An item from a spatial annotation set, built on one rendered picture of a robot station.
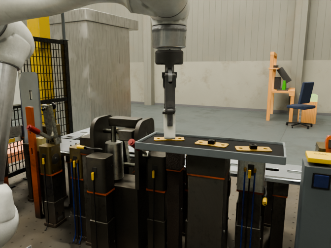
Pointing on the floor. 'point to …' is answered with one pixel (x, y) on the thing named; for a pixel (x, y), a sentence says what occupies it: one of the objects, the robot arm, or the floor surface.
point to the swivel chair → (306, 91)
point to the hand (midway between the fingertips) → (169, 125)
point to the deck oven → (94, 64)
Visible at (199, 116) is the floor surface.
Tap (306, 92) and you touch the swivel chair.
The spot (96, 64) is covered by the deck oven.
